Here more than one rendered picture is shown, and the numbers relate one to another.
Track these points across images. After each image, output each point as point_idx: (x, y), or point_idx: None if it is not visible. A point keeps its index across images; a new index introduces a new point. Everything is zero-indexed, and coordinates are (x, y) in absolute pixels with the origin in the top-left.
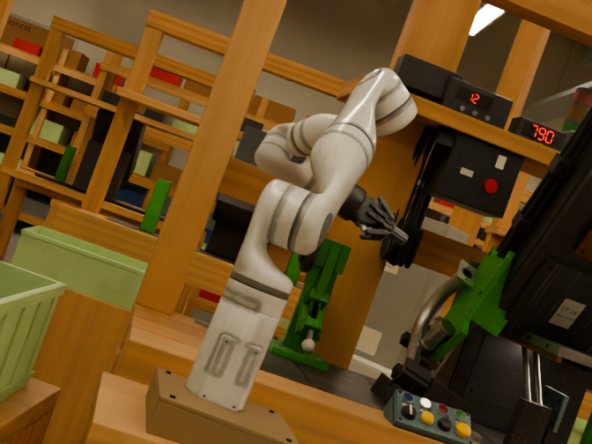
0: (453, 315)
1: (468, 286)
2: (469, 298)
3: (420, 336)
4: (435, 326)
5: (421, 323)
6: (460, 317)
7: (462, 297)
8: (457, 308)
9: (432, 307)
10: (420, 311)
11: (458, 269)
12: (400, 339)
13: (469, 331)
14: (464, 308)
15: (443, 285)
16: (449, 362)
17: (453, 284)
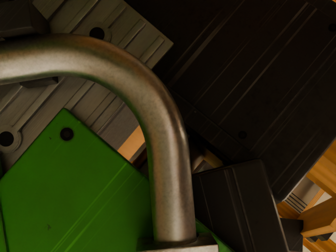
0: (63, 185)
1: (137, 241)
2: (95, 246)
3: (11, 82)
4: (132, 43)
5: (62, 72)
6: (29, 230)
7: (125, 203)
8: (83, 198)
9: (122, 100)
10: (108, 62)
11: (175, 251)
12: (4, 5)
13: (163, 81)
14: (57, 240)
15: (162, 163)
16: (129, 2)
17: (153, 202)
